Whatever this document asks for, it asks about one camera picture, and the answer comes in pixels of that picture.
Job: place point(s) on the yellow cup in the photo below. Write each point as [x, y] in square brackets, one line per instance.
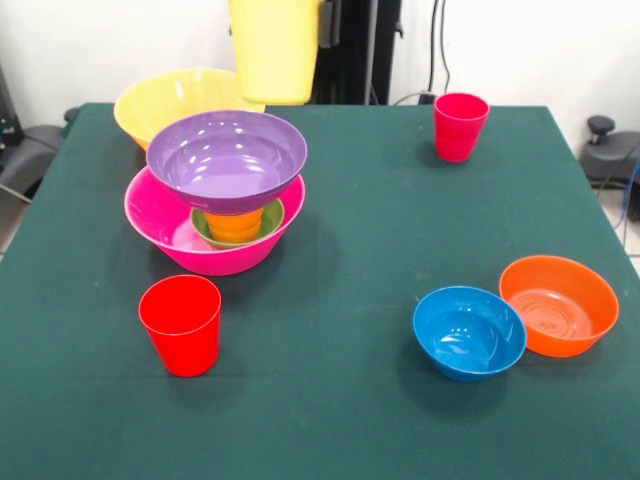
[275, 50]

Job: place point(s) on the red cup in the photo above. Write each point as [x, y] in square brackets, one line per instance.
[185, 350]

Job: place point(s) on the purple bowl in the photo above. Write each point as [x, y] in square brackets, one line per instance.
[225, 160]

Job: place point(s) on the stack of green bowls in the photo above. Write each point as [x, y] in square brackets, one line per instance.
[272, 220]

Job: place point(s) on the orange-red bowl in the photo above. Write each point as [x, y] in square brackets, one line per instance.
[560, 345]

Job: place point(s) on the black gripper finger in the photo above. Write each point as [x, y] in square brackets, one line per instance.
[329, 22]

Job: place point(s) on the orange cup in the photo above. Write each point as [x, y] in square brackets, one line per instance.
[235, 222]
[235, 236]

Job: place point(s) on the blue bowl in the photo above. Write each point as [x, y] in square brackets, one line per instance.
[470, 367]

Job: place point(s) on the large orange bowl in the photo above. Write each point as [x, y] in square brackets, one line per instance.
[140, 110]

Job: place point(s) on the crimson cup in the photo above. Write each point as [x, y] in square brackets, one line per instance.
[457, 140]

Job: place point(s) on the large pink bowl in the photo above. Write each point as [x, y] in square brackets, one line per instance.
[145, 215]

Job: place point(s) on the black machine base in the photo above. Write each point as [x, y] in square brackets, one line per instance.
[30, 150]
[610, 160]

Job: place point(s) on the dark green table cloth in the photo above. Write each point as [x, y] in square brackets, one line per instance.
[320, 425]

